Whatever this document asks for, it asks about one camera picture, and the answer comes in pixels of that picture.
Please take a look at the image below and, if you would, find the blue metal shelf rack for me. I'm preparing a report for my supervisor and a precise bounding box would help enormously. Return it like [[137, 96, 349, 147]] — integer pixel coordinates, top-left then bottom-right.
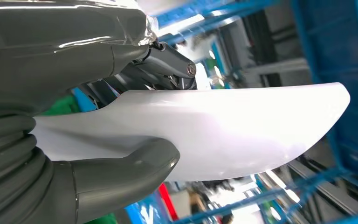
[[71, 0, 358, 224]]

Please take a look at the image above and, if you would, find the red barrier belt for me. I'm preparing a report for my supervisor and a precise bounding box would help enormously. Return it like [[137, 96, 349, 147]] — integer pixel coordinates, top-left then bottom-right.
[[158, 183, 179, 222]]

